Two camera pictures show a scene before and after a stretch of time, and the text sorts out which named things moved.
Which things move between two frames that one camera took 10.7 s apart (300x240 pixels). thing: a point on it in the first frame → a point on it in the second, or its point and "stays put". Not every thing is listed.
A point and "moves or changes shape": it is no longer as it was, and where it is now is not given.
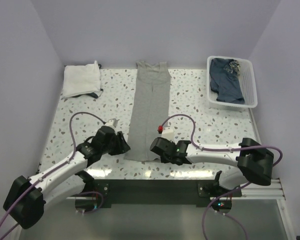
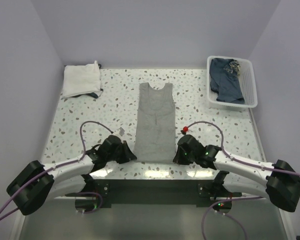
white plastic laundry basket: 246,78 stays put
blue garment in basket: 224,73 stays put
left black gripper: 122,146 → 128,155
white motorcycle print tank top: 82,80 stays put
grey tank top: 150,110 moves or changes shape
